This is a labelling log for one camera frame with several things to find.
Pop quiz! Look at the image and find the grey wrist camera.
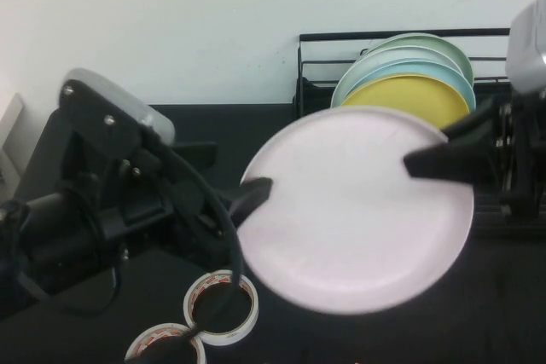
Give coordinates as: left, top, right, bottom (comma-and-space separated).
59, 67, 176, 143
505, 0, 546, 96

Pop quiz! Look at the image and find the white wall trim panel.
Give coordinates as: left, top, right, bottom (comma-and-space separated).
0, 93, 26, 182

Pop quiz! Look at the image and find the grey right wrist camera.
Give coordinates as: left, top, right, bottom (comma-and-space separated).
505, 0, 546, 96

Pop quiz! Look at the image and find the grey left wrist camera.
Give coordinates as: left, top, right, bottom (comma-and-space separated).
59, 67, 176, 143

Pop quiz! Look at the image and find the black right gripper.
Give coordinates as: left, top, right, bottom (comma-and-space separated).
403, 93, 546, 220

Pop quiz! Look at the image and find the white tape roll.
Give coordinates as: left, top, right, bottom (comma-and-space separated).
183, 269, 260, 346
123, 321, 208, 364

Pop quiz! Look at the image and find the light blue round plate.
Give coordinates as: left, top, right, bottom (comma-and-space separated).
347, 59, 477, 113

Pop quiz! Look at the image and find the green round plate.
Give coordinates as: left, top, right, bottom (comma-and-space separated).
361, 32, 473, 84

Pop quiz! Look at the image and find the yellow round plate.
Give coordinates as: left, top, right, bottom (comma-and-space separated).
340, 75, 469, 130

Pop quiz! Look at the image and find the pale grey round plate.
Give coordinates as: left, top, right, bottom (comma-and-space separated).
330, 45, 465, 109

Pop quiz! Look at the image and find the pink round plate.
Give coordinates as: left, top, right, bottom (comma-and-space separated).
235, 104, 475, 314

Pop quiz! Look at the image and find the black camera cable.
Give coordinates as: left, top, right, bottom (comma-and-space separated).
140, 137, 247, 364

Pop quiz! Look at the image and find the black wire dish rack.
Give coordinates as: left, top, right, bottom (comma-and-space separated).
293, 28, 546, 240

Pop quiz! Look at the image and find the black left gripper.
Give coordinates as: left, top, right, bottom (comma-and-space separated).
46, 112, 275, 263

